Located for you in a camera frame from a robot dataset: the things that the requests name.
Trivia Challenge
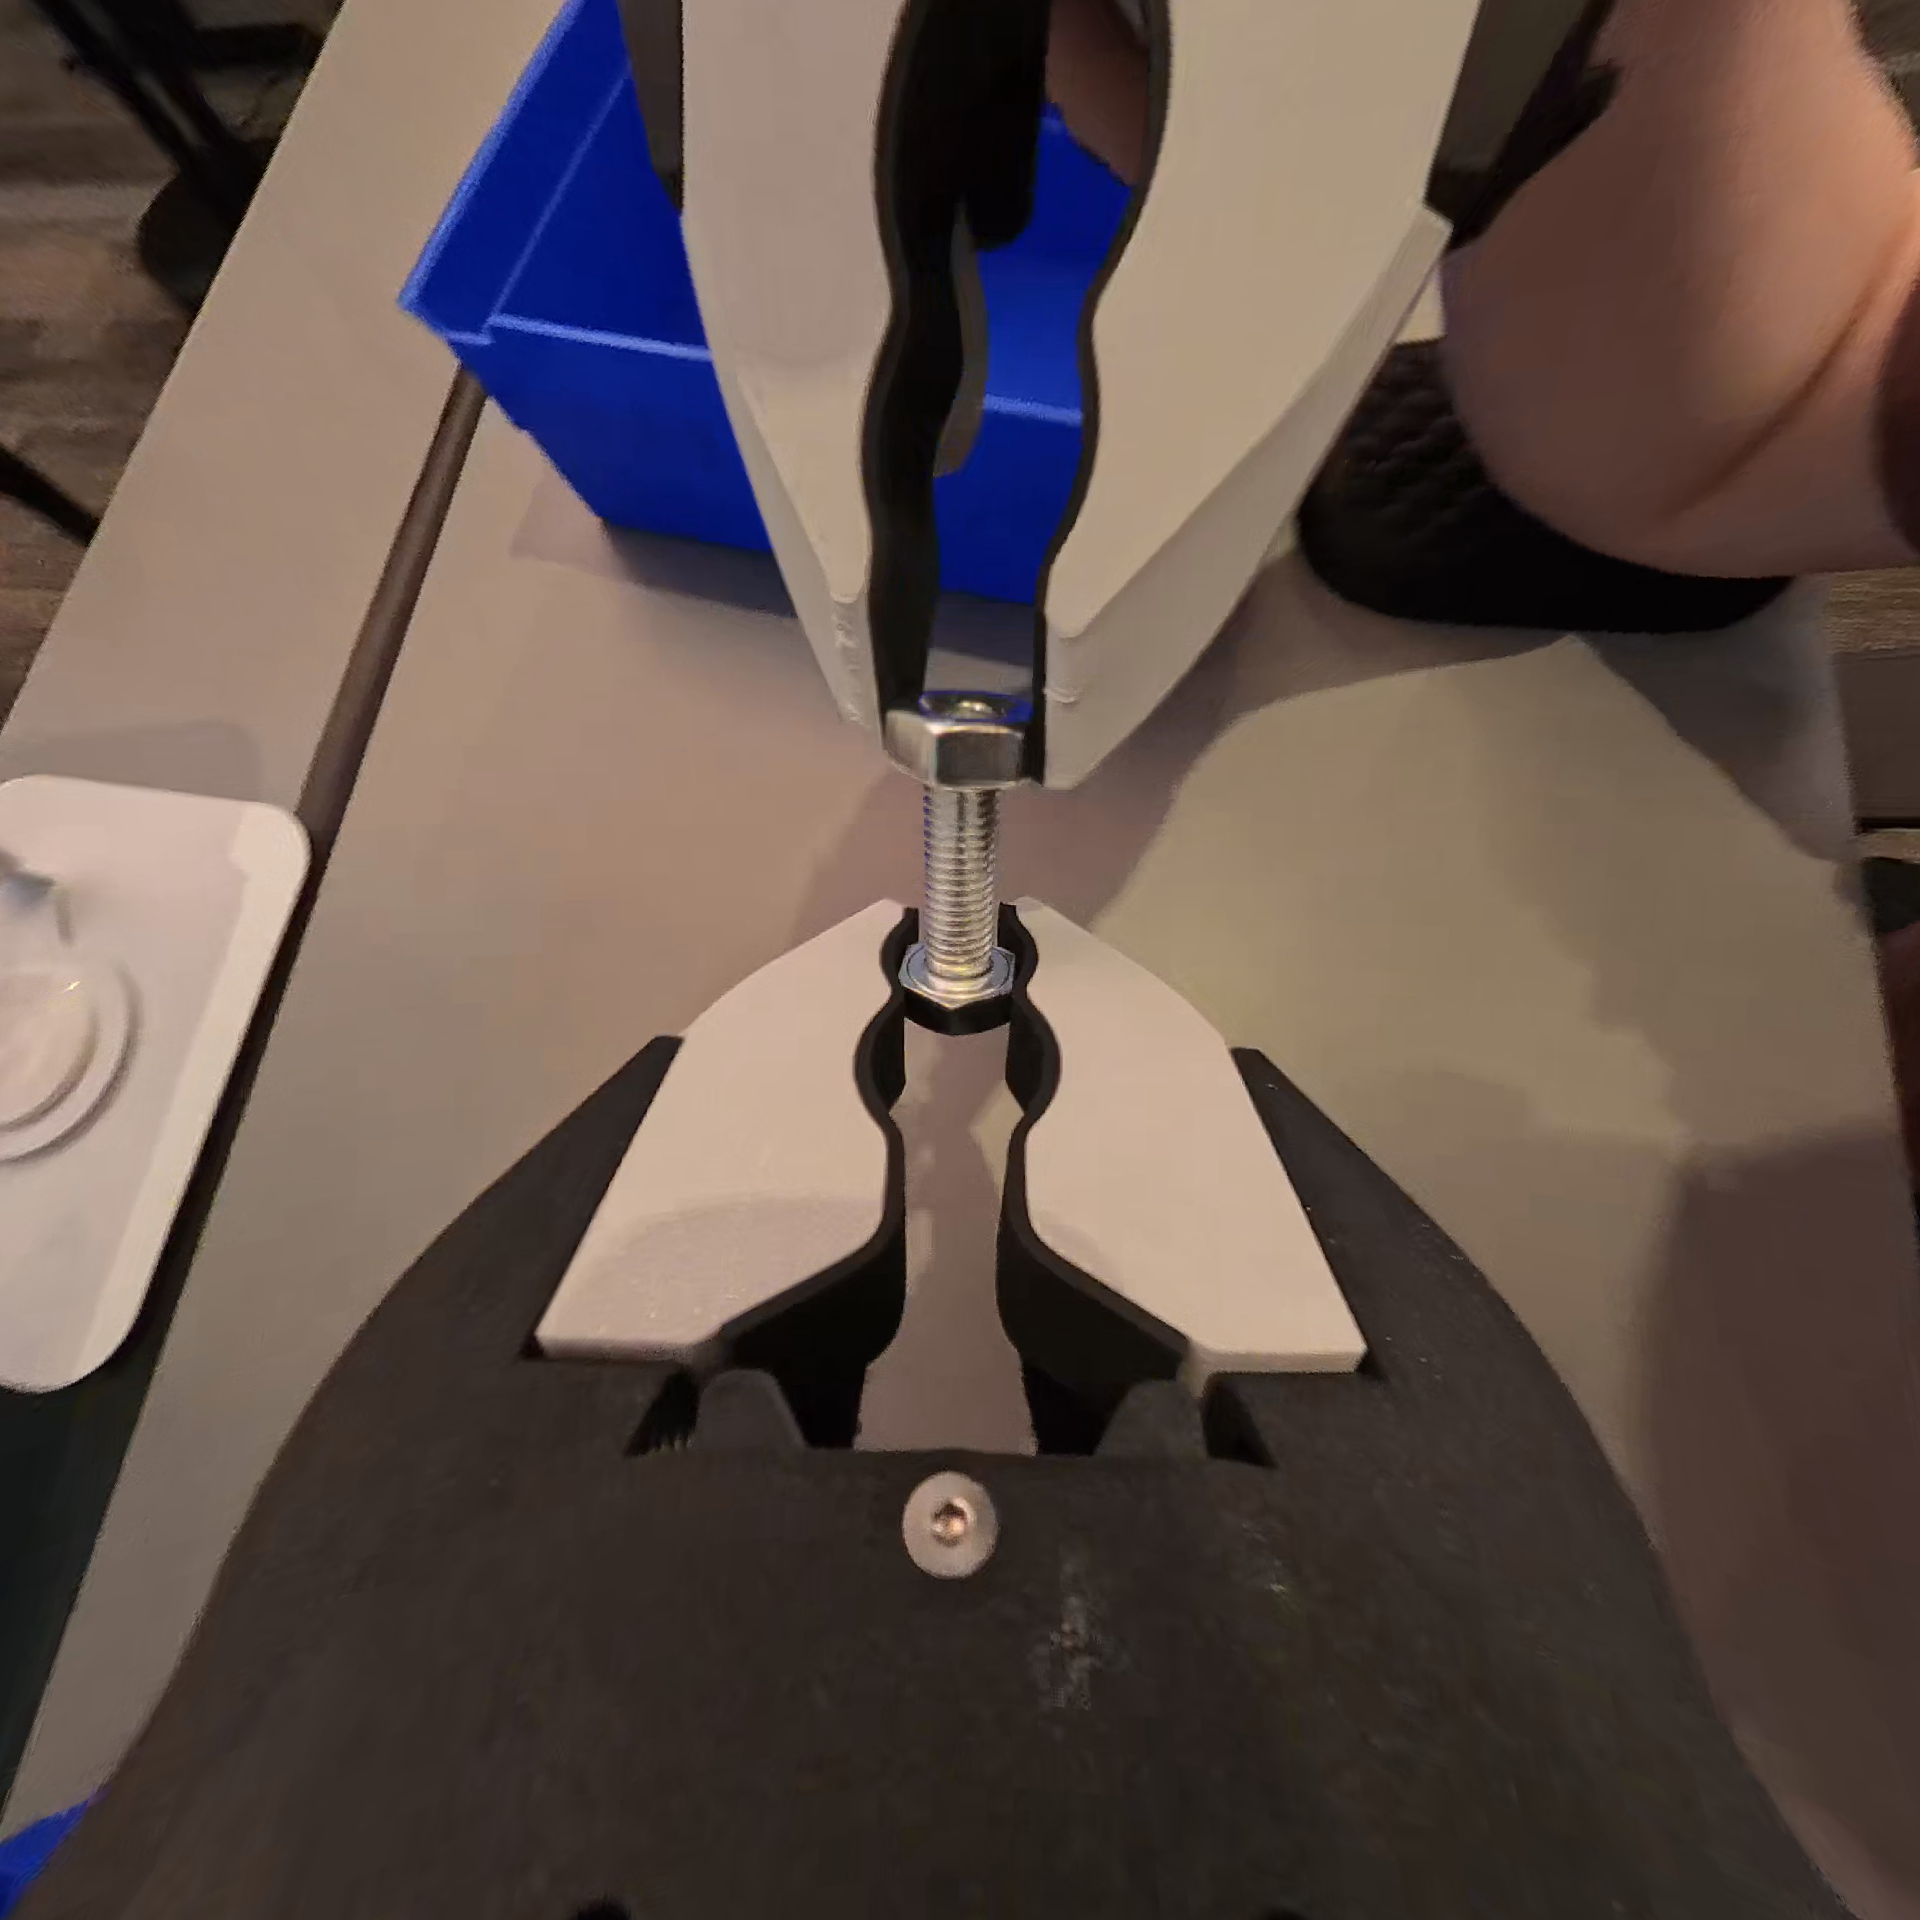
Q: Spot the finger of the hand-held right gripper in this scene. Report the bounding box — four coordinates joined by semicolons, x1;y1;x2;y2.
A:
679;0;990;732
1032;0;1491;794

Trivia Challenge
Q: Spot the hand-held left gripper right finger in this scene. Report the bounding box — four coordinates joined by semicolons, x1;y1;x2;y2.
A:
996;896;1369;1373

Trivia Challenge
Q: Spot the blue divided parts bin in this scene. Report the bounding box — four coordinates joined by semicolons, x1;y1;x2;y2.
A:
399;0;1145;617

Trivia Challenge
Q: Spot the silver hex bolt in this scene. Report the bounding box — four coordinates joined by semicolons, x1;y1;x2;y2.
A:
883;690;1048;986

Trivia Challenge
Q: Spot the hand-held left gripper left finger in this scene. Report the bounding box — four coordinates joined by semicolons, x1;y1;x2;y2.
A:
535;900;912;1366

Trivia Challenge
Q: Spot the black mesh armrest pad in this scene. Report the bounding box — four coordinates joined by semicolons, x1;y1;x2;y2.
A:
1296;344;1795;636

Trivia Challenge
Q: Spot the person's right forearm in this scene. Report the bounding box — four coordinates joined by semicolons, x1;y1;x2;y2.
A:
1432;0;1920;585

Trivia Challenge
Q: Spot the silver hex nut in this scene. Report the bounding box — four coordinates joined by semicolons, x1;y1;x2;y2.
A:
896;948;1024;1010

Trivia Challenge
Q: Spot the blue plastic tray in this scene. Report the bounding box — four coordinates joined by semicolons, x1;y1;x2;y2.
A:
0;1793;107;1920

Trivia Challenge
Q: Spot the screen on black floor stand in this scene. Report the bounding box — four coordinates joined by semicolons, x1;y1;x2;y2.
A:
31;0;355;318

